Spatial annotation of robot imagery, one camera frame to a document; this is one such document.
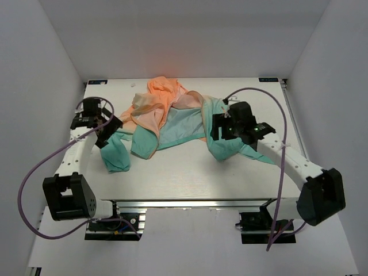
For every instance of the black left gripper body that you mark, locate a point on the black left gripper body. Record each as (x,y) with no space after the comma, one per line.
(102,118)

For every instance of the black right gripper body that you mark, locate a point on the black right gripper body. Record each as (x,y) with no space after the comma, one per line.
(235,128)

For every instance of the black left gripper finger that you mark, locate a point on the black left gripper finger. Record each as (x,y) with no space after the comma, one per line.
(106,132)
(99,110)

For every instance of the teal and peach jacket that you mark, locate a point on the teal and peach jacket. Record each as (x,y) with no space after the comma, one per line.
(165,116)

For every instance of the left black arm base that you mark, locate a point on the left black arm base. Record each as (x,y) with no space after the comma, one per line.
(130,228)

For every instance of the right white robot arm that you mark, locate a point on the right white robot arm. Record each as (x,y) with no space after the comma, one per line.
(321,191)

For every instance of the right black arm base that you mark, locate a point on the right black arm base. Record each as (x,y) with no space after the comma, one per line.
(255,227)

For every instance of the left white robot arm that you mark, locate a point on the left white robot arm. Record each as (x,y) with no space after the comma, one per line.
(68,194)

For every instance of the left blue table label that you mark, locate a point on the left blue table label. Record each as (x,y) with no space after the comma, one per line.
(97,82)

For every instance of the blue table label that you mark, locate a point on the blue table label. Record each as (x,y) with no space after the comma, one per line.
(97,82)
(268,79)

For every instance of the right blue table label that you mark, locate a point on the right blue table label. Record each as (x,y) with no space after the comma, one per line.
(268,79)

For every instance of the aluminium table edge rail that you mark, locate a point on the aluminium table edge rail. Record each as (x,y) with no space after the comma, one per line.
(242,203)

